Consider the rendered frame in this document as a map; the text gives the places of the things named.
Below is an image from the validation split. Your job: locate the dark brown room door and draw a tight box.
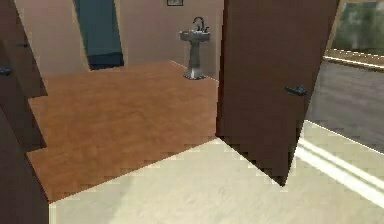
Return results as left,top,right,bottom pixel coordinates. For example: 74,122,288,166
0,39,50,224
215,0,341,187
0,0,48,99

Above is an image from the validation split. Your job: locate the black sink faucet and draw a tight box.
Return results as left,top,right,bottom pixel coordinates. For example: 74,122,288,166
192,16,210,34

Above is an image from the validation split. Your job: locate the teal room door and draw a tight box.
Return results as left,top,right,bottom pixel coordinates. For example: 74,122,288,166
72,0,125,71

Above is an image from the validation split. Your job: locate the wooden framed window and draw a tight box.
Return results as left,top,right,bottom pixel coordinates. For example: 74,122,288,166
322,0,384,73

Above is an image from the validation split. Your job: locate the grey pedestal sink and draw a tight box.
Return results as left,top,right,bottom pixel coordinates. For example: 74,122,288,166
179,29,212,81

